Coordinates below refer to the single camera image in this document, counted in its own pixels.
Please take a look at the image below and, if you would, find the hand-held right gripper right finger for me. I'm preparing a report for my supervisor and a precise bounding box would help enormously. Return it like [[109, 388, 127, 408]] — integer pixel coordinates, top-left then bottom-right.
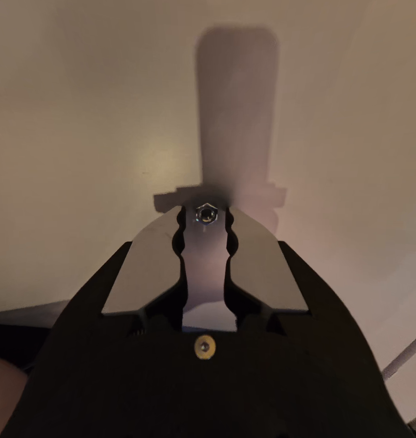
[[224, 206, 310, 331]]

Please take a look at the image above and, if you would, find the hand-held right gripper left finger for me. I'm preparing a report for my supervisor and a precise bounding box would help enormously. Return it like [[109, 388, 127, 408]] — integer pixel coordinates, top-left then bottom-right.
[[101, 205, 189, 332]]

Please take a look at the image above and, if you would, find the steel hex nut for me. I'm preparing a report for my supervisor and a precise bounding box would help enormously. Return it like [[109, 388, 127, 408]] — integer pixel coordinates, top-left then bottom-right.
[[195, 203, 218, 226]]

